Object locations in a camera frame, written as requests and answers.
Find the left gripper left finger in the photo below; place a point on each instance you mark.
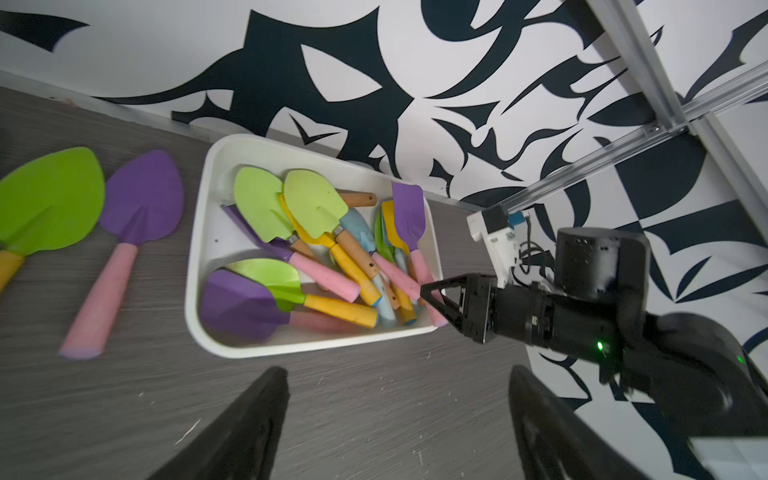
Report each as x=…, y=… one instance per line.
x=243, y=440

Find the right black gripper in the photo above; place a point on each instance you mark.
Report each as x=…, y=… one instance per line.
x=595, y=309

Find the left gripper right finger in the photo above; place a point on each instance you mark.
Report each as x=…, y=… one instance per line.
x=553, y=442

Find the purple shovel pink handle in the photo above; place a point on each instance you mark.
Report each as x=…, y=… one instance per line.
x=144, y=202

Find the white plastic storage box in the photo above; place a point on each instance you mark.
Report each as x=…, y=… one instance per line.
x=216, y=242

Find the green shovel yellow handle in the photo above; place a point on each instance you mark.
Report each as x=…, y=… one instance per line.
x=49, y=204

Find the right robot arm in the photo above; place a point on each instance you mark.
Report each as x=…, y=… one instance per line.
x=699, y=376

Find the yellow toy shovel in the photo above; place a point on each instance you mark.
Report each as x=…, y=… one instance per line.
x=395, y=255

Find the purple shovel in box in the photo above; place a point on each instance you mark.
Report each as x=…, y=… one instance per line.
x=410, y=224

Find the green shovel in box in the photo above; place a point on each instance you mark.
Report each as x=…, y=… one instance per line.
x=256, y=194

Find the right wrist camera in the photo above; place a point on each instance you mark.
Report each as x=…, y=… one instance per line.
x=495, y=228

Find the green shovel brown handle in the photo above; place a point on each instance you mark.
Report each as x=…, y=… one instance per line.
x=317, y=207

